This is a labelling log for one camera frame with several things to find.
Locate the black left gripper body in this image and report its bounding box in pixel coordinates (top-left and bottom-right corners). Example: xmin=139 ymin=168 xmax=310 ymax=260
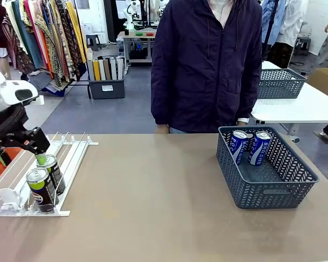
xmin=0 ymin=126 xmax=51 ymax=155

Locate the black yellow-green drink can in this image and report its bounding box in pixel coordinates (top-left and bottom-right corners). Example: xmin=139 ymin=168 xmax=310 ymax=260
xmin=25 ymin=166 xmax=57 ymax=214
xmin=36 ymin=154 xmax=67 ymax=196

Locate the blue white drink can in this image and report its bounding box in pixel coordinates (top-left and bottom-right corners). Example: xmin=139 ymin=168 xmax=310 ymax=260
xmin=247 ymin=130 xmax=272 ymax=167
xmin=230 ymin=130 xmax=249 ymax=166

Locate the grey plastic lattice basket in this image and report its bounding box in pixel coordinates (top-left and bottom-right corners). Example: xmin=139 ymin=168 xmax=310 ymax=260
xmin=256 ymin=68 xmax=308 ymax=100
xmin=216 ymin=125 xmax=320 ymax=210

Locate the person's right hand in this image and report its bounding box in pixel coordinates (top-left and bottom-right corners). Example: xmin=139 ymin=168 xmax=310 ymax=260
xmin=155 ymin=123 xmax=171 ymax=134

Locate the orange cloth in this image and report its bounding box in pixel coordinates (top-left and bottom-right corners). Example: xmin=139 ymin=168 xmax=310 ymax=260
xmin=0 ymin=152 xmax=23 ymax=189

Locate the dark grey storage bin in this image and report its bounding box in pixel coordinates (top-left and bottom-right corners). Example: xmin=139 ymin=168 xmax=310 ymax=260
xmin=87 ymin=78 xmax=126 ymax=100

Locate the yellow board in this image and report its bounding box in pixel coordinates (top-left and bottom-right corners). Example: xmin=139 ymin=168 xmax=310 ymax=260
xmin=92 ymin=60 xmax=101 ymax=81

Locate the white board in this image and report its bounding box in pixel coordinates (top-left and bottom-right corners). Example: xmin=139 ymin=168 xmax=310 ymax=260
xmin=116 ymin=57 xmax=125 ymax=80
xmin=98 ymin=59 xmax=107 ymax=81

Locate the clothes rack with colourful garments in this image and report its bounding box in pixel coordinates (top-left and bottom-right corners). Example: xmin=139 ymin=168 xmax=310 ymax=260
xmin=2 ymin=0 xmax=89 ymax=92

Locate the brown board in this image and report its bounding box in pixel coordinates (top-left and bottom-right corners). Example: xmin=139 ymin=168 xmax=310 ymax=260
xmin=103 ymin=59 xmax=111 ymax=81

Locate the light grey board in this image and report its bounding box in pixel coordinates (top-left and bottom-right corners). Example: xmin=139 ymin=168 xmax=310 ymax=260
xmin=110 ymin=57 xmax=118 ymax=81

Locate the grey plastic step stool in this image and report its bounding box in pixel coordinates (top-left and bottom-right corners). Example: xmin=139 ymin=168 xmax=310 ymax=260
xmin=85 ymin=34 xmax=102 ymax=51

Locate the background work table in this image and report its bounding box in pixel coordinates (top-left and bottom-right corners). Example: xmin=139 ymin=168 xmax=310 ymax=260
xmin=116 ymin=29 xmax=157 ymax=66

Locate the person in dark navy jacket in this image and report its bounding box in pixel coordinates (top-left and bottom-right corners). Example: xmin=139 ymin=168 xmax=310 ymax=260
xmin=150 ymin=0 xmax=263 ymax=134

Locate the black stand pole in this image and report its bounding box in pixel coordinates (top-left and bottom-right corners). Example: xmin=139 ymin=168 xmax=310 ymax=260
xmin=261 ymin=0 xmax=280 ymax=63

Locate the white side table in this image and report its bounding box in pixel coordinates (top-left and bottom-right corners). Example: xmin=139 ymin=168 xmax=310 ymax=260
xmin=250 ymin=60 xmax=328 ymax=144

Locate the cardboard box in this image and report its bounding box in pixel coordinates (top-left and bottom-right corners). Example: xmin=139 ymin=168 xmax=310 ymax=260
xmin=307 ymin=67 xmax=328 ymax=94

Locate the white wire can dispenser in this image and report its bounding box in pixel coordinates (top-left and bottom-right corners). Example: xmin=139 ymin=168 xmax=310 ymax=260
xmin=0 ymin=131 xmax=99 ymax=218

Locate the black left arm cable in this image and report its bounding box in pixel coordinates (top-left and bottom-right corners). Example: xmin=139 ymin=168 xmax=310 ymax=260
xmin=0 ymin=104 xmax=28 ymax=143

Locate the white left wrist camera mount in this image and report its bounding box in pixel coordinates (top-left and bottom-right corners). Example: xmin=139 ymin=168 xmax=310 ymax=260
xmin=24 ymin=93 xmax=45 ymax=106

